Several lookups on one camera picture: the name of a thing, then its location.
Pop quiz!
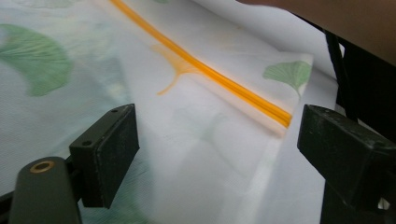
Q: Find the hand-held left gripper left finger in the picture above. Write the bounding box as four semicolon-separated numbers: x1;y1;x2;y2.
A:
68;104;140;209

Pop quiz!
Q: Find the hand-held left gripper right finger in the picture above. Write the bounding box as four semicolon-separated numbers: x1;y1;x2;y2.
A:
297;105;396;213

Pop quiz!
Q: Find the white table cover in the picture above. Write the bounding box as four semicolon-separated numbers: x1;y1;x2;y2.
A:
190;0;347;224

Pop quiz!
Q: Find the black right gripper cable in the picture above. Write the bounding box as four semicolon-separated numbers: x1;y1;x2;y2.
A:
324;30;358;121

